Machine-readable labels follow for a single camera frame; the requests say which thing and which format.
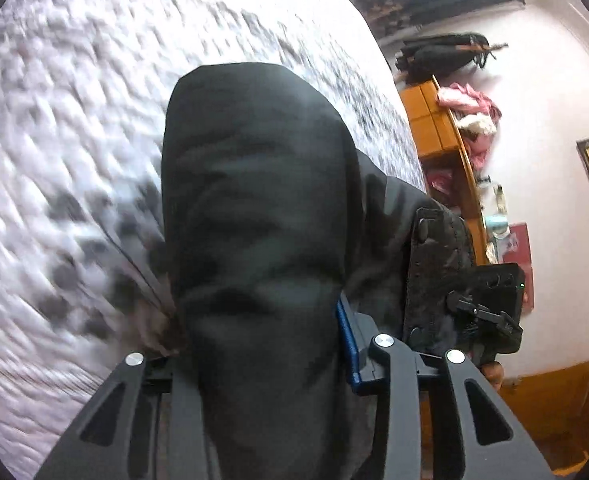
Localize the orange wooden cabinet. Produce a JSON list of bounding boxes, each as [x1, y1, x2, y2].
[[399, 75, 492, 266]]

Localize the pile of pink clothes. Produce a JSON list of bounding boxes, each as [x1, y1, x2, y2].
[[437, 82, 503, 171]]

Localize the person's right hand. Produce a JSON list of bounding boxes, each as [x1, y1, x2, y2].
[[479, 360, 505, 393]]

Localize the pink folded cloth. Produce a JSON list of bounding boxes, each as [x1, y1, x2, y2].
[[425, 169, 456, 197]]

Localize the red wall calendar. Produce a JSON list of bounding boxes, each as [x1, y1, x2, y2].
[[501, 221, 535, 315]]

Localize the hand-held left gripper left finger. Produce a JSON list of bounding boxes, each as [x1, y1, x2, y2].
[[34, 352, 216, 480]]

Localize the grey quilted bed cover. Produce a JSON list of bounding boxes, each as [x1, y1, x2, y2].
[[0, 0, 427, 480]]

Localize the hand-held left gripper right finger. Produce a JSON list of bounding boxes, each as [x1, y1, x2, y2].
[[335, 295, 552, 480]]

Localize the low orange wooden furniture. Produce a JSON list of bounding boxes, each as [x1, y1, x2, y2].
[[497, 360, 589, 476]]

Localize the black pants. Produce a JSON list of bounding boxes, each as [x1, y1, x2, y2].
[[160, 62, 470, 480]]

